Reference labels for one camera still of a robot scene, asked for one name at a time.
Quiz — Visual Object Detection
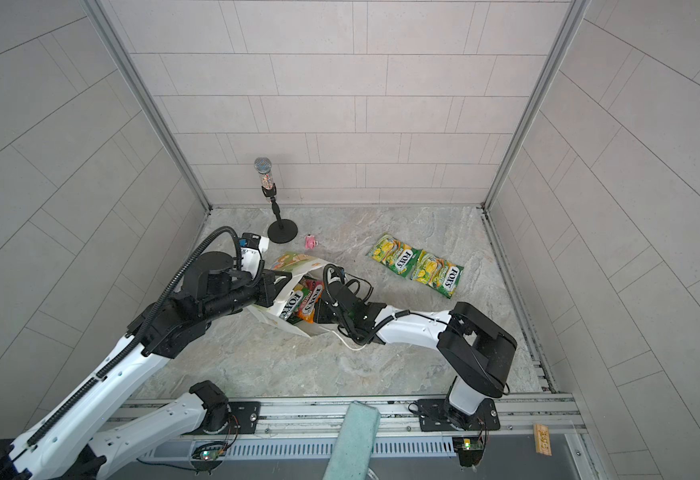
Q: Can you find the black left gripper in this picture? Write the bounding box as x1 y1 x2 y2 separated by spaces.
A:
200 269 295 325

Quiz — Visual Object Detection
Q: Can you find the white paper bag green print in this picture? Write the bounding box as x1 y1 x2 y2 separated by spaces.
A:
247 252 339 337

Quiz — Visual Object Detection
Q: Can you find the orange Fox's candy packet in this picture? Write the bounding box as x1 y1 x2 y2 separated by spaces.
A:
296 277 325 323

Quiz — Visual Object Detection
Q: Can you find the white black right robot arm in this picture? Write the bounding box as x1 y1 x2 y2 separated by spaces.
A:
317 280 517 432

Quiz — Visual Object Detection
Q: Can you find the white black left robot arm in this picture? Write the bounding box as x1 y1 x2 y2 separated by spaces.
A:
0 248 292 479

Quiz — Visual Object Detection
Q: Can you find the small pink pig toy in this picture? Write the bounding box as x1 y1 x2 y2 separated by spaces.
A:
305 234 318 250

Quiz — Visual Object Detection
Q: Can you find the glitter microphone on black stand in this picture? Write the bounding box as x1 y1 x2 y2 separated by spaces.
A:
254 157 298 244

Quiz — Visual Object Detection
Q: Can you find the teal cleaning cloth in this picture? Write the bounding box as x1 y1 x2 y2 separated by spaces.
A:
323 402 381 480

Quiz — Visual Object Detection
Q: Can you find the left circuit board green LED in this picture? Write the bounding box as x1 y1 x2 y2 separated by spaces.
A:
191 441 229 472

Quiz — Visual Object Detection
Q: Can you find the right circuit board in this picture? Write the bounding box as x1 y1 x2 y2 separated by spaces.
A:
452 437 486 468

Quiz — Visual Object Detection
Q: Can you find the small wooden block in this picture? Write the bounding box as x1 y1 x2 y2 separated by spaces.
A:
533 424 552 456

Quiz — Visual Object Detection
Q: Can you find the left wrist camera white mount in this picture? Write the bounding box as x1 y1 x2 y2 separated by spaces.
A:
239 232 270 277

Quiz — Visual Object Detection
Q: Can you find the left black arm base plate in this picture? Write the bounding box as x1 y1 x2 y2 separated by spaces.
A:
191 401 262 436

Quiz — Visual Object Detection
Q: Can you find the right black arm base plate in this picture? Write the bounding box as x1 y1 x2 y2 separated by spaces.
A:
408 397 501 432

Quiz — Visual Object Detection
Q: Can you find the aluminium front rail frame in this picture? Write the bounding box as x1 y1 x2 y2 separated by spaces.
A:
135 393 607 479

